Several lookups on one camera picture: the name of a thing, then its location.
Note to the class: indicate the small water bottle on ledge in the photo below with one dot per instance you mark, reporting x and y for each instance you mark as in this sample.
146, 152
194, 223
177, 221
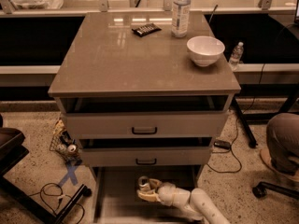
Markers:
236, 55

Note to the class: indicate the black office chair caster leg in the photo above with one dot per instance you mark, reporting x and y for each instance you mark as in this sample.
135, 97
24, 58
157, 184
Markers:
260, 190

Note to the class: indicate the brown shoe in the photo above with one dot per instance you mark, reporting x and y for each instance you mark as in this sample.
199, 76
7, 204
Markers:
282, 161

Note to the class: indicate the person leg in trousers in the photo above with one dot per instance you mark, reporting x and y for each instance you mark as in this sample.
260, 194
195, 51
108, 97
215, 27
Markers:
283, 131

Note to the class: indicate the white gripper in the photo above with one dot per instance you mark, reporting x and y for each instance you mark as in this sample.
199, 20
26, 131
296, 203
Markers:
167, 193

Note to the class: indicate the black power adapter with cable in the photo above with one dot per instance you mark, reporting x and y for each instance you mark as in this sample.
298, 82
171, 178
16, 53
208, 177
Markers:
221, 146

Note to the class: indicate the black chocolate bar packet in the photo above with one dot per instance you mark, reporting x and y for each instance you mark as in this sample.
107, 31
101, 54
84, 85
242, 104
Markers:
146, 29

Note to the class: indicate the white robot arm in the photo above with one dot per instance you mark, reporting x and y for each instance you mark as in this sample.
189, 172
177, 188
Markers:
195, 204

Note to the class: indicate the clear water bottle on cabinet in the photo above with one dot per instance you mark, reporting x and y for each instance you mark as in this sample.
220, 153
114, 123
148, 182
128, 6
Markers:
180, 17

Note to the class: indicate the bottom drawer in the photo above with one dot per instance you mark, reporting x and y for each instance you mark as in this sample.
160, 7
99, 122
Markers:
116, 200

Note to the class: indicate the middle drawer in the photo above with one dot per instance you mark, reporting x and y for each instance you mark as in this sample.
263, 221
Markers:
145, 156

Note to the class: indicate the drawer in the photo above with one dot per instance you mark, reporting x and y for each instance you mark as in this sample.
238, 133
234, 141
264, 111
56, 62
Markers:
116, 200
137, 125
145, 156

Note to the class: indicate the blue tape cross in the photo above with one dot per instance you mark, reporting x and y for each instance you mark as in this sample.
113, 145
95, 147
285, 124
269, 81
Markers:
71, 167

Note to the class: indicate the grey drawer cabinet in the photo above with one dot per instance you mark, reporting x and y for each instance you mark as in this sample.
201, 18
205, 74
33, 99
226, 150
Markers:
108, 70

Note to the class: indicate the wire basket with cans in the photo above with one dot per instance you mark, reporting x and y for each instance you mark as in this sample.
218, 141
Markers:
62, 144

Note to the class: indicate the white bowl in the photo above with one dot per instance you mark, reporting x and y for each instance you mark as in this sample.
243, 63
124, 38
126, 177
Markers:
204, 50

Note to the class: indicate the black table leg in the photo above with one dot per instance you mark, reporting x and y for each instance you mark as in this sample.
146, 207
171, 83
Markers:
241, 116

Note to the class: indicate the redbull can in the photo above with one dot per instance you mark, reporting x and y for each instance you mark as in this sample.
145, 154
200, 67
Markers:
144, 183

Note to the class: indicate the top drawer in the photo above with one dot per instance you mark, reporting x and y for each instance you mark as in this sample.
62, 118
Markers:
137, 125

